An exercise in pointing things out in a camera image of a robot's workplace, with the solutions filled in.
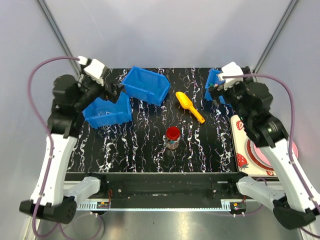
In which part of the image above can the red plate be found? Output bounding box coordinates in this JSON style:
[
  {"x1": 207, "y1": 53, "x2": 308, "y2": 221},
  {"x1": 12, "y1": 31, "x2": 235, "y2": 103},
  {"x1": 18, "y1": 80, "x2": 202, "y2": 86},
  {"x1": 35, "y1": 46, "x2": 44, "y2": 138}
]
[{"x1": 244, "y1": 139, "x2": 274, "y2": 174}]

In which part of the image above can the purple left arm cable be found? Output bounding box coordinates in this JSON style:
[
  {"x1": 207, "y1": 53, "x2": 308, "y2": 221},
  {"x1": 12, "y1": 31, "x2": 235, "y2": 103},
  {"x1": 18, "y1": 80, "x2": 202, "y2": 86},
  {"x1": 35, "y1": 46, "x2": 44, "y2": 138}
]
[{"x1": 26, "y1": 56, "x2": 105, "y2": 240}]

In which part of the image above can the aluminium corner post right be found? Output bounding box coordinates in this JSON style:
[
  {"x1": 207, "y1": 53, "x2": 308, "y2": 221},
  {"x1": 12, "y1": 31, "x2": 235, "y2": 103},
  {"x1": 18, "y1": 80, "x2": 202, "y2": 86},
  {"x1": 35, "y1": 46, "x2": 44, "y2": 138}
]
[{"x1": 253, "y1": 0, "x2": 300, "y2": 73}]

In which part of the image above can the pink plate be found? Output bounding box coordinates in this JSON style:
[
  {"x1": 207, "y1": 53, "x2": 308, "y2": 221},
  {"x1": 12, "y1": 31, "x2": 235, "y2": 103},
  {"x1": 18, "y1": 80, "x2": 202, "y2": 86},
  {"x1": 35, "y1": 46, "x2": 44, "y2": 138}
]
[{"x1": 249, "y1": 140, "x2": 299, "y2": 167}]

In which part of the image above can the red jar lid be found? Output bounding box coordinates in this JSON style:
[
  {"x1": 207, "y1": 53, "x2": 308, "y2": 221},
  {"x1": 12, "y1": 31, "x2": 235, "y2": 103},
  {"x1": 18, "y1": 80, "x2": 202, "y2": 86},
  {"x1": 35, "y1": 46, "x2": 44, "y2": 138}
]
[{"x1": 165, "y1": 126, "x2": 181, "y2": 141}]

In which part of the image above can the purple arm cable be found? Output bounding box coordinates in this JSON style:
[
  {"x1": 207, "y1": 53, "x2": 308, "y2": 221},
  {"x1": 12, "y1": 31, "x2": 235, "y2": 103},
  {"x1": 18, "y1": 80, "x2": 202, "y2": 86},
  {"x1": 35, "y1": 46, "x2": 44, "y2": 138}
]
[
  {"x1": 26, "y1": 56, "x2": 105, "y2": 240},
  {"x1": 221, "y1": 73, "x2": 320, "y2": 240}
]

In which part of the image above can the aluminium corner post left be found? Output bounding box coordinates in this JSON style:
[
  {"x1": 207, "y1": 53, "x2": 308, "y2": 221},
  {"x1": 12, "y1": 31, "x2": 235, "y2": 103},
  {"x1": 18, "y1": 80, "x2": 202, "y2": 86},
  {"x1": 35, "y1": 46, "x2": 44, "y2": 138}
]
[{"x1": 36, "y1": 0, "x2": 83, "y2": 76}]

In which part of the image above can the clear plastic jar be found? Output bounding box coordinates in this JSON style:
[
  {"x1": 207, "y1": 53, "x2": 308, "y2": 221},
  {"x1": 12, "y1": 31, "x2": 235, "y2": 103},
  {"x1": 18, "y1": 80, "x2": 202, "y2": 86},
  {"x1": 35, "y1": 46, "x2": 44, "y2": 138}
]
[{"x1": 165, "y1": 137, "x2": 180, "y2": 150}]

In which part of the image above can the blue bin with star candies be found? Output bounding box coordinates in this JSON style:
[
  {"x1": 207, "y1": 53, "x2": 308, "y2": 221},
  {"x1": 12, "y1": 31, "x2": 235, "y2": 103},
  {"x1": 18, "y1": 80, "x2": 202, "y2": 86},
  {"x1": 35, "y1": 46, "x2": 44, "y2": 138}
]
[{"x1": 121, "y1": 66, "x2": 171, "y2": 106}]

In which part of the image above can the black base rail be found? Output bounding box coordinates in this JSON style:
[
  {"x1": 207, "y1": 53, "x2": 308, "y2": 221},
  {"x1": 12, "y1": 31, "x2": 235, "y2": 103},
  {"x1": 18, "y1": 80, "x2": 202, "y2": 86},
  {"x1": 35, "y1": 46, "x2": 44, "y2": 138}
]
[{"x1": 65, "y1": 172, "x2": 253, "y2": 210}]

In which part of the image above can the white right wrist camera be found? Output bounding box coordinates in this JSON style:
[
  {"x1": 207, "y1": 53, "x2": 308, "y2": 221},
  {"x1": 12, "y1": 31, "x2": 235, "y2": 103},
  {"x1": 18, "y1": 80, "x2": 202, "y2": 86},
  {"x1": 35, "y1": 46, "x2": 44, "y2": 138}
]
[{"x1": 217, "y1": 61, "x2": 244, "y2": 91}]

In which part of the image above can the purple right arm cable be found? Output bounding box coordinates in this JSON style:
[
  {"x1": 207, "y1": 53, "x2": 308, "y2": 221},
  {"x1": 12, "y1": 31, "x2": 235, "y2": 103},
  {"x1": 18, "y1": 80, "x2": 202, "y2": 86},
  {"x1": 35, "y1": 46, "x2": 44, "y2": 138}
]
[{"x1": 221, "y1": 73, "x2": 320, "y2": 240}]

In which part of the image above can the strawberry print tray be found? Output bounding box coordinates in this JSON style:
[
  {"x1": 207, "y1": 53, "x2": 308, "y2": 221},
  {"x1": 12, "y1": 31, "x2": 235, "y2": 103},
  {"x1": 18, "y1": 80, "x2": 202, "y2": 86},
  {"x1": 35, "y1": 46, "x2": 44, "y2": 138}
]
[{"x1": 230, "y1": 115, "x2": 277, "y2": 178}]

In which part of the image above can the blue bin with flower candies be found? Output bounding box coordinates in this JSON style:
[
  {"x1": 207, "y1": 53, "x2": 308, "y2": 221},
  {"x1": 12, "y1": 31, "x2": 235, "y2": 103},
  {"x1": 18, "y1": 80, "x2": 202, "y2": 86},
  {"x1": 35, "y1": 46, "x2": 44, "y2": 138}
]
[{"x1": 204, "y1": 68, "x2": 231, "y2": 106}]

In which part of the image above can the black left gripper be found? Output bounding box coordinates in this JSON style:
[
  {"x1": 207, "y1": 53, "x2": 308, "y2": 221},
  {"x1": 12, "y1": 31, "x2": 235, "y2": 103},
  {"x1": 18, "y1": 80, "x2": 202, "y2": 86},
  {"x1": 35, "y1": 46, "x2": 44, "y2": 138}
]
[{"x1": 74, "y1": 76, "x2": 124, "y2": 111}]

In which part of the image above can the aluminium corner post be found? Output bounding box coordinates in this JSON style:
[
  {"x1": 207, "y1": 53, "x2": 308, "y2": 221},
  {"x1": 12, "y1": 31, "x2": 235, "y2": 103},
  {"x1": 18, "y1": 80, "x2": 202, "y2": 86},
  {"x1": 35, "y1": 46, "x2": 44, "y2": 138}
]
[
  {"x1": 36, "y1": 0, "x2": 83, "y2": 76},
  {"x1": 253, "y1": 0, "x2": 300, "y2": 73}
]

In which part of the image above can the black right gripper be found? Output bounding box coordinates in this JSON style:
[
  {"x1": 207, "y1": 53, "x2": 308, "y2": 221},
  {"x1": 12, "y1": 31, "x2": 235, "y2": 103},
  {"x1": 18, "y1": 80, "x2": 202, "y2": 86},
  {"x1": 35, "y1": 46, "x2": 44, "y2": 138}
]
[{"x1": 208, "y1": 66, "x2": 253, "y2": 125}]

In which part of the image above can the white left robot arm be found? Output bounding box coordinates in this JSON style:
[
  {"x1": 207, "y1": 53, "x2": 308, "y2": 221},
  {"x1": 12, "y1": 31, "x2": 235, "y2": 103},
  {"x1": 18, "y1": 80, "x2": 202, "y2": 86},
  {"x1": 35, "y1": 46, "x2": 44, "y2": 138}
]
[{"x1": 19, "y1": 74, "x2": 124, "y2": 224}]

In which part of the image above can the yellow plastic scoop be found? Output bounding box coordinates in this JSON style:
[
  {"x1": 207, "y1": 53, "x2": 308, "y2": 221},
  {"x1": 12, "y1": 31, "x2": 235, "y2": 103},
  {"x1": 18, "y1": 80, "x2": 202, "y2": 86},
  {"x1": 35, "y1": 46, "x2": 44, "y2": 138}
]
[{"x1": 175, "y1": 91, "x2": 205, "y2": 124}]

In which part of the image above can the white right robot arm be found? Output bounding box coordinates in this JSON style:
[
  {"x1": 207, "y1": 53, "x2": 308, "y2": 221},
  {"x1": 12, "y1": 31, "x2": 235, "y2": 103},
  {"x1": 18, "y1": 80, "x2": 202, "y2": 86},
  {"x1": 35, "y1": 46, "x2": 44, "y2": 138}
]
[{"x1": 208, "y1": 62, "x2": 320, "y2": 230}]

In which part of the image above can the blue bin with lollipops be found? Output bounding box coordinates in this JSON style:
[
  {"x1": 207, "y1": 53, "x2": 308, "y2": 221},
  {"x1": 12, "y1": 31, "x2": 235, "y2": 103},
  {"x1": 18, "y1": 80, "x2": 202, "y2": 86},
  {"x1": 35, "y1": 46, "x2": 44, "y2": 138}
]
[{"x1": 82, "y1": 92, "x2": 133, "y2": 129}]

